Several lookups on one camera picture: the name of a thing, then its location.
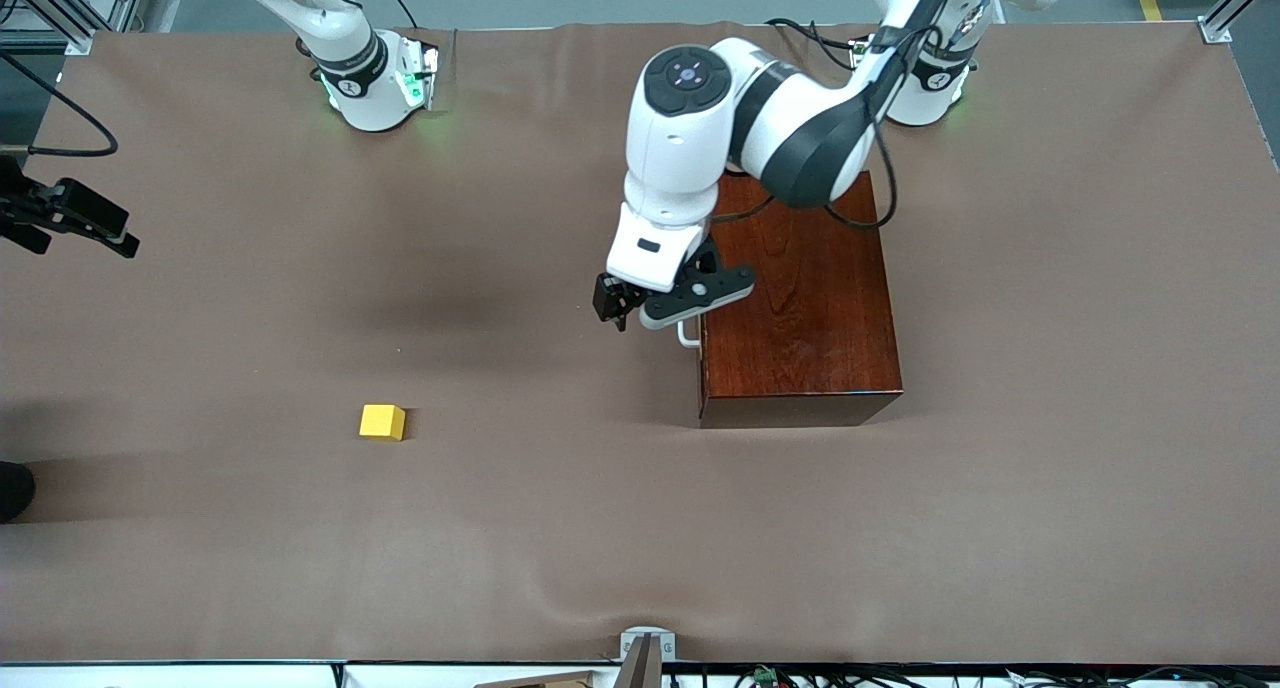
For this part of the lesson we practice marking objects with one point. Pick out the metal mount post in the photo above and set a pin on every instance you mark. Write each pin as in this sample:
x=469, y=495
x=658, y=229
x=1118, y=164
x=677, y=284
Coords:
x=640, y=663

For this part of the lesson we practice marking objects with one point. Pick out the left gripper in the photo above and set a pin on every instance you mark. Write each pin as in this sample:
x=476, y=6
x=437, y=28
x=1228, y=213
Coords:
x=610, y=297

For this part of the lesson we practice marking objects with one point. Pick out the brown table mat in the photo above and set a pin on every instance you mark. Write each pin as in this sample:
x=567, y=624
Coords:
x=300, y=568

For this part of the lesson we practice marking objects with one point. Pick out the aluminium frame profile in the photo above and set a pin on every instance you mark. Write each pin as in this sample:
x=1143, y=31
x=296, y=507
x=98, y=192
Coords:
x=1235, y=8
x=70, y=8

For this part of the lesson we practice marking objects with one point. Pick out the yellow cube block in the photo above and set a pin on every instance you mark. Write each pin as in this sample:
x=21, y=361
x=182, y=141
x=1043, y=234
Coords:
x=380, y=420

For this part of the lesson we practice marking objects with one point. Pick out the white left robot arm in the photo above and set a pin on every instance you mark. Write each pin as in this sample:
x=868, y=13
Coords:
x=690, y=148

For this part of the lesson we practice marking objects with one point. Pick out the brown cardboard piece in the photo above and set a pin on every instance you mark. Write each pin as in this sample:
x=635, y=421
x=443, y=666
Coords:
x=550, y=682

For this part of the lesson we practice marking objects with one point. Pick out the dark red wooden cabinet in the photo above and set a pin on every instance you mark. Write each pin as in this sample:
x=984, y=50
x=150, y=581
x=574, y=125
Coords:
x=800, y=298

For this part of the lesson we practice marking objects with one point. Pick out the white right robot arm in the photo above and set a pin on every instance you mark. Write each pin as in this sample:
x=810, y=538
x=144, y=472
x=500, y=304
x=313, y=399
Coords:
x=370, y=98

